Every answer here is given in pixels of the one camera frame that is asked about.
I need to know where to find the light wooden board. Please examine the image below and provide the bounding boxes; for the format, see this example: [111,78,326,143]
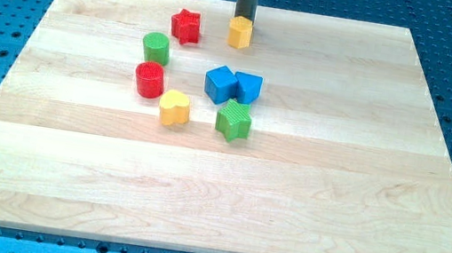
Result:
[0,0,452,253]

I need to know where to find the blue pentagon block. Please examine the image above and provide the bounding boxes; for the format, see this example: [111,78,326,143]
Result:
[234,72,264,105]

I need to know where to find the yellow heart block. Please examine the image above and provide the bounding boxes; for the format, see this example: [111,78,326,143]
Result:
[159,89,191,126]

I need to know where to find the red cylinder block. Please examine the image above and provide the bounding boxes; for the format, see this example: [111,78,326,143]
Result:
[135,61,164,99]

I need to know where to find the red star block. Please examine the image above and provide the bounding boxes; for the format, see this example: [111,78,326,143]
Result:
[170,9,202,44]

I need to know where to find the blue cube block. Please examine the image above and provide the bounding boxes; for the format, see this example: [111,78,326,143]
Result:
[204,66,238,105]

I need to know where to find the green cylinder block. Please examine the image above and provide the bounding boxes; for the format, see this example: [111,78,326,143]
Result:
[142,32,170,66]

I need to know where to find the yellow hexagon block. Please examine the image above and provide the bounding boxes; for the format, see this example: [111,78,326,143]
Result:
[227,16,253,49]

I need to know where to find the green star block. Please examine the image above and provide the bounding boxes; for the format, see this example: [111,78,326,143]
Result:
[215,99,252,142]

